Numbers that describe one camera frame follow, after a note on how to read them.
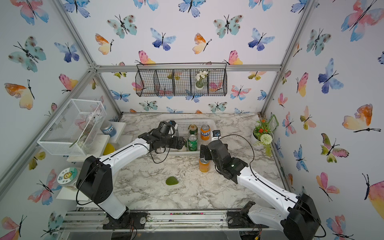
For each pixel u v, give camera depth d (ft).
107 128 2.71
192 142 3.03
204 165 2.72
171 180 2.83
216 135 2.23
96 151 2.43
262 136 2.89
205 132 3.15
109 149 2.79
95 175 1.62
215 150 1.86
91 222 2.48
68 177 2.08
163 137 2.37
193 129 3.15
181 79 3.23
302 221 1.26
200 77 2.91
